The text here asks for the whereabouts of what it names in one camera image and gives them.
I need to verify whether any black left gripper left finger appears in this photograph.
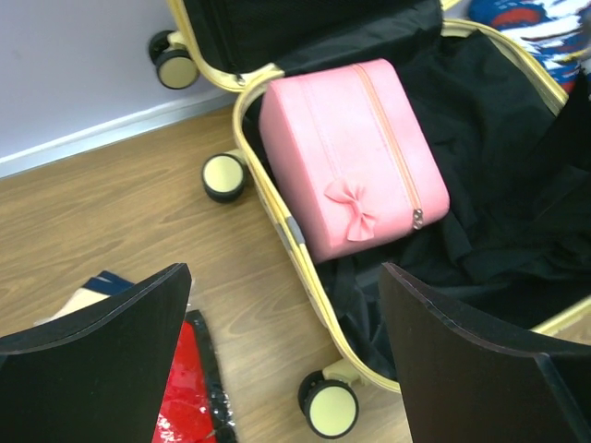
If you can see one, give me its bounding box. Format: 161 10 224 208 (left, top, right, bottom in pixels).
1 263 191 442

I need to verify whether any beige packaged item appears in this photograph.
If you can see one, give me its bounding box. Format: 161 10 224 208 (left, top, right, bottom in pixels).
34 270 134 326

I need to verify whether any blue red white patterned cloth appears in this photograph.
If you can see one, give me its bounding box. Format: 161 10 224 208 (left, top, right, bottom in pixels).
468 0 590 92

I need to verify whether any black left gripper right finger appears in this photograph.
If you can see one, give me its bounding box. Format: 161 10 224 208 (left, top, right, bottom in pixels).
379 264 590 442

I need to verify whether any red plastic packaged item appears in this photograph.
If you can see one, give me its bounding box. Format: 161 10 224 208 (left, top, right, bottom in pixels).
151 310 237 443

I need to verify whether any cream yellow suitcase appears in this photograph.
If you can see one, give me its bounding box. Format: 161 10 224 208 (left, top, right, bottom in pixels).
149 1 590 438

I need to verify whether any pink cosmetic case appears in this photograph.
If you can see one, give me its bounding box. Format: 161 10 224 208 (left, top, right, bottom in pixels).
259 59 450 263

